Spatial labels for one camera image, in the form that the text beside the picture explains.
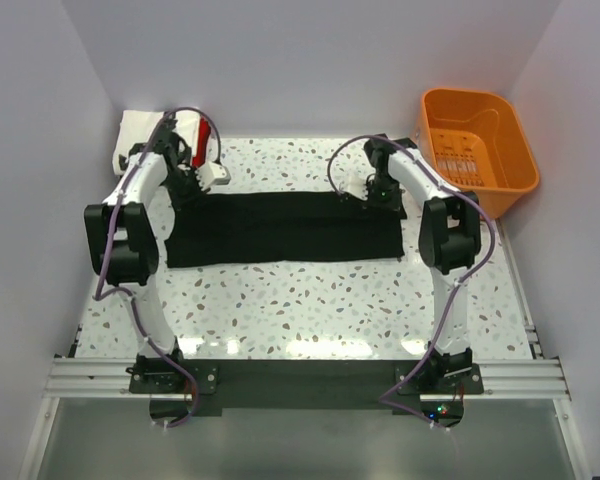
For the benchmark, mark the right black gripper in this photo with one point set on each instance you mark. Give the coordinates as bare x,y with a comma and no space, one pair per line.
392,205

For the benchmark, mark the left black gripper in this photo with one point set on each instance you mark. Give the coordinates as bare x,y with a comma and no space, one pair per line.
193,198

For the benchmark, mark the black t shirt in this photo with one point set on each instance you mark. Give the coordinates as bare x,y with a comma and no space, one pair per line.
281,226

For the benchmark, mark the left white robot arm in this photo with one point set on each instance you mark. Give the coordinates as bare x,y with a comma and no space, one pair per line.
125,255

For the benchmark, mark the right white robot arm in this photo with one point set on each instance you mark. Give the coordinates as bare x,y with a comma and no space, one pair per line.
449,241

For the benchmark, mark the folded red t shirt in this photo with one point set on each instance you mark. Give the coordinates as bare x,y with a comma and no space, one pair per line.
204,134

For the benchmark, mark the folded white printed t shirt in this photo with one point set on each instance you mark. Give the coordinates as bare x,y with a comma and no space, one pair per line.
136,127

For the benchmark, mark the orange plastic basket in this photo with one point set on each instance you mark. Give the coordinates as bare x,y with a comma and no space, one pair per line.
475,140

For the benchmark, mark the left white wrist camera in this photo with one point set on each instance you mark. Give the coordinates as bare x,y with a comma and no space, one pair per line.
212,174

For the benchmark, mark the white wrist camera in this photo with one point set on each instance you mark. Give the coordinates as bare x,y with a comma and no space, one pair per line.
212,174
354,186

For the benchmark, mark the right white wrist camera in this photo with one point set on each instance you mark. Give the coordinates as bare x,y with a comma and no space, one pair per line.
354,186

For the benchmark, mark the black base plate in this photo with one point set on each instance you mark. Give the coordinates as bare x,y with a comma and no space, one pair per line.
210,387

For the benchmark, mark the aluminium rail frame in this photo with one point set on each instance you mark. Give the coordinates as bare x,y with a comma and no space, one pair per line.
90,426

